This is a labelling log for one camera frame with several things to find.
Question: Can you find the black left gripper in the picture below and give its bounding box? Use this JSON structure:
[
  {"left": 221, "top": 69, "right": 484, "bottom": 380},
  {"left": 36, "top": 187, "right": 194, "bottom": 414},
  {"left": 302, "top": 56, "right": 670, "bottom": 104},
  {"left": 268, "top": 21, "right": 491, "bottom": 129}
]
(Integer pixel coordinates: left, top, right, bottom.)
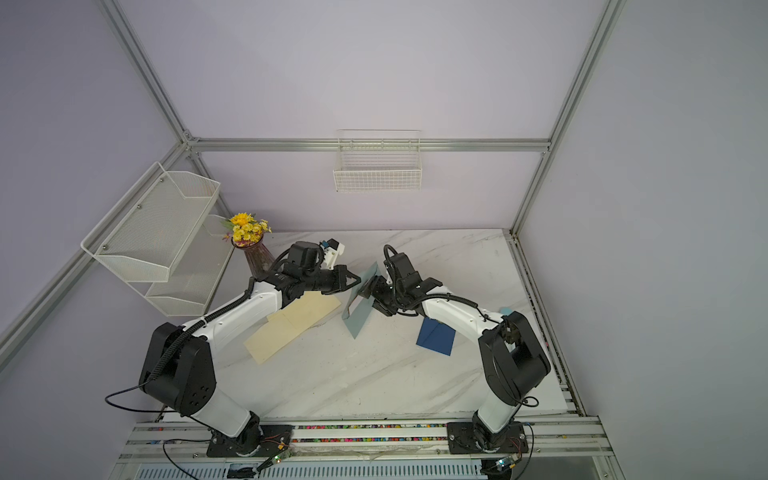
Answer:
[{"left": 303, "top": 265, "right": 362, "bottom": 296}]

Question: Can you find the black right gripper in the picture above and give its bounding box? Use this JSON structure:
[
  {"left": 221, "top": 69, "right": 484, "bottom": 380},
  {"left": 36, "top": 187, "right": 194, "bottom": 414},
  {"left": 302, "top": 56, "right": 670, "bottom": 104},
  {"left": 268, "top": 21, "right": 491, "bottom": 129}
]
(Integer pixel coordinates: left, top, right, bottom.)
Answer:
[{"left": 358, "top": 276, "right": 406, "bottom": 316}]

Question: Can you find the light teal envelope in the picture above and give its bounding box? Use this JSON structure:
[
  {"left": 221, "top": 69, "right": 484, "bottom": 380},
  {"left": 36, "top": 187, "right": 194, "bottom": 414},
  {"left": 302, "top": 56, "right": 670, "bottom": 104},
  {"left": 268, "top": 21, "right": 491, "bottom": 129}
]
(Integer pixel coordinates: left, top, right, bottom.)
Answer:
[{"left": 341, "top": 262, "right": 379, "bottom": 339}]

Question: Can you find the dark blue envelope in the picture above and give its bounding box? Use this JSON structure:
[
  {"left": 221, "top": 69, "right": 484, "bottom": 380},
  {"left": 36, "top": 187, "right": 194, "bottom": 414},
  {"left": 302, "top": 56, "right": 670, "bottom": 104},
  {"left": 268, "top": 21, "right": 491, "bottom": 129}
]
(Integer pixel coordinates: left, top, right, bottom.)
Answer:
[{"left": 416, "top": 317, "right": 456, "bottom": 356}]

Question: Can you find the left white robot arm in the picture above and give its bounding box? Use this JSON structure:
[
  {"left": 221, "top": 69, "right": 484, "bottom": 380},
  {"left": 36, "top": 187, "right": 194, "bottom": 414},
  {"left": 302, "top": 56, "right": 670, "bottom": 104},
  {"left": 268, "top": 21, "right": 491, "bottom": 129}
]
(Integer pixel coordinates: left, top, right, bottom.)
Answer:
[{"left": 138, "top": 239, "right": 361, "bottom": 456}]

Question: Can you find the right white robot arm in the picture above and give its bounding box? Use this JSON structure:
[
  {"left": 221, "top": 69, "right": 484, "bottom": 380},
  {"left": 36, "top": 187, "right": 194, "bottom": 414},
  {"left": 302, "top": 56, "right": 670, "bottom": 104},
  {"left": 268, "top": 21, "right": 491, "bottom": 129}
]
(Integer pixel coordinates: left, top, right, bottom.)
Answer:
[{"left": 369, "top": 245, "right": 551, "bottom": 455}]

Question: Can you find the pale yellow envelope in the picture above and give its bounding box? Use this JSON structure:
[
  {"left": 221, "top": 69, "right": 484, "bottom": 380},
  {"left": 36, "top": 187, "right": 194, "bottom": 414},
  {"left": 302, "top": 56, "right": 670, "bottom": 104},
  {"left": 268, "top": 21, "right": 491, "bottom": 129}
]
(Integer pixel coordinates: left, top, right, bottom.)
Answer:
[{"left": 267, "top": 292, "right": 341, "bottom": 330}]

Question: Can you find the cream lined letter paper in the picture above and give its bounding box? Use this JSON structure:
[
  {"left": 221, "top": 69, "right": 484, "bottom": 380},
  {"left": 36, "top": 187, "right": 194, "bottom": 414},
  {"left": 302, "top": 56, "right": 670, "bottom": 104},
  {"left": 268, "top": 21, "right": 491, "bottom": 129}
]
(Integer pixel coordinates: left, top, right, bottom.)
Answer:
[{"left": 244, "top": 318, "right": 310, "bottom": 365}]

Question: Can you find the purple ribbed glass vase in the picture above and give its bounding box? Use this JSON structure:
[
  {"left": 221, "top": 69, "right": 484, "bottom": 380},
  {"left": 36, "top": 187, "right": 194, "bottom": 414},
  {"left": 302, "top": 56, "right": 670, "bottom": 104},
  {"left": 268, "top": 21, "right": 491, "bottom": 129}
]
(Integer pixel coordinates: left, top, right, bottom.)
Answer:
[{"left": 240, "top": 240, "right": 275, "bottom": 278}]

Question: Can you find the yellow flower bouquet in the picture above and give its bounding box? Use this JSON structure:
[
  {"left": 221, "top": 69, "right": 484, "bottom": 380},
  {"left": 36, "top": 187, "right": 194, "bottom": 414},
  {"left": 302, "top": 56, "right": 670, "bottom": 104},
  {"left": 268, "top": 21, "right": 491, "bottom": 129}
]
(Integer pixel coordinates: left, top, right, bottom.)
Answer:
[{"left": 222, "top": 213, "right": 272, "bottom": 248}]

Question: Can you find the white mesh two-tier shelf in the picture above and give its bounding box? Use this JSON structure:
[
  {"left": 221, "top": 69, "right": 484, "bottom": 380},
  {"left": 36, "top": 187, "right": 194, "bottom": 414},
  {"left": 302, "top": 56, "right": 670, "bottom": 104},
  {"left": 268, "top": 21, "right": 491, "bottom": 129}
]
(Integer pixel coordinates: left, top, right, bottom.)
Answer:
[{"left": 81, "top": 163, "right": 233, "bottom": 317}]

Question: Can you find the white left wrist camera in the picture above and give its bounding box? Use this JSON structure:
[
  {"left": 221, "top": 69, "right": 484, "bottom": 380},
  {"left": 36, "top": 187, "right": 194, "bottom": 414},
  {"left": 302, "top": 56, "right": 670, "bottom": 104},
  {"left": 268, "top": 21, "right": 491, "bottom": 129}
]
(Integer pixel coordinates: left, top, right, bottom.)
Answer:
[{"left": 320, "top": 239, "right": 345, "bottom": 270}]

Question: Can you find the white wire wall basket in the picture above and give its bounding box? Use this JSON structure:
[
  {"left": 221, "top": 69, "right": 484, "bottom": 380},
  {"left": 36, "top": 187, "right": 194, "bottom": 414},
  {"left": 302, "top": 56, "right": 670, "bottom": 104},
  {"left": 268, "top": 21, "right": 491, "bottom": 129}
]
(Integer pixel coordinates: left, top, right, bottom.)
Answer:
[{"left": 333, "top": 129, "right": 423, "bottom": 193}]

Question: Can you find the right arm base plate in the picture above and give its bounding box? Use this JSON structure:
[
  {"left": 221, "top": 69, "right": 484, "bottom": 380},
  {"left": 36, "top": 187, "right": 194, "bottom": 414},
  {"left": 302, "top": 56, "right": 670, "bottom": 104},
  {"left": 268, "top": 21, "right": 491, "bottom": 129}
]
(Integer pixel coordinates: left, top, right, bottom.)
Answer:
[{"left": 446, "top": 421, "right": 529, "bottom": 454}]

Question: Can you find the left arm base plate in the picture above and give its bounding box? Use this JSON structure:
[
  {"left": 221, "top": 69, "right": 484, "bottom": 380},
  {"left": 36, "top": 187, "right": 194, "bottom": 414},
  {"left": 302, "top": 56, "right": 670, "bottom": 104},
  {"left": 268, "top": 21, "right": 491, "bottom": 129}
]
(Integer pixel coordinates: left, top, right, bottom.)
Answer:
[{"left": 206, "top": 424, "right": 294, "bottom": 458}]

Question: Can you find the aluminium mounting rail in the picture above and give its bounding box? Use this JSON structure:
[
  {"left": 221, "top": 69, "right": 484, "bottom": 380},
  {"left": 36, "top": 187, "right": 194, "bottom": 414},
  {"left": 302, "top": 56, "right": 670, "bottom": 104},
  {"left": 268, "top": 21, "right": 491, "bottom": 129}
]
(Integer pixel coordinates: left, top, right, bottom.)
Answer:
[{"left": 109, "top": 415, "right": 625, "bottom": 479}]

